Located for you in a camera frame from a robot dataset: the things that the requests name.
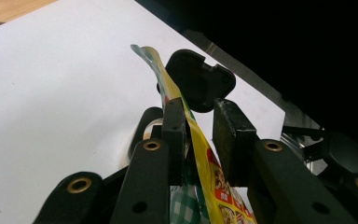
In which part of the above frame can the yellow green spouted pouch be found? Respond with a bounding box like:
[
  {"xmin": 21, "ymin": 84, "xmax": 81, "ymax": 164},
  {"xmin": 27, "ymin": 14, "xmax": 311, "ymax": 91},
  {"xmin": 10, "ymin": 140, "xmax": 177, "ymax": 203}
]
[{"xmin": 130, "ymin": 44, "xmax": 257, "ymax": 224}]

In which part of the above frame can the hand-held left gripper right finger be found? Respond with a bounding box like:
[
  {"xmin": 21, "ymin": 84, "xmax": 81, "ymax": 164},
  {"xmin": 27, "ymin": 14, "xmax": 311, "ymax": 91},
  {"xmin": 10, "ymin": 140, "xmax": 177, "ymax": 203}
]
[{"xmin": 213, "ymin": 98, "xmax": 358, "ymax": 224}]

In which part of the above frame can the metal floor rail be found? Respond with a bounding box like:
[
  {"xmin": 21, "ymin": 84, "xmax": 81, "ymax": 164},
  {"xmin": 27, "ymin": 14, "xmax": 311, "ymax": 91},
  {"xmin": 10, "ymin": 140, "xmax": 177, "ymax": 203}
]
[{"xmin": 180, "ymin": 29, "xmax": 321, "ymax": 132}]

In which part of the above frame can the white paper sheet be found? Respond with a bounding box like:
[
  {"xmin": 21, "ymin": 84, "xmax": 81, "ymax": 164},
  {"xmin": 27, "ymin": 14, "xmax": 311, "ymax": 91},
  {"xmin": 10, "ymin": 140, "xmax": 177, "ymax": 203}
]
[{"xmin": 0, "ymin": 0, "xmax": 286, "ymax": 224}]

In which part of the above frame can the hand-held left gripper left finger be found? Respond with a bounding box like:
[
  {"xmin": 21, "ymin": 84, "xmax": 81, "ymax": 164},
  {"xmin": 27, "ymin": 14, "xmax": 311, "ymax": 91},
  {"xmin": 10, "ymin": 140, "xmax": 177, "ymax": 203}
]
[{"xmin": 110, "ymin": 96, "xmax": 187, "ymax": 224}]

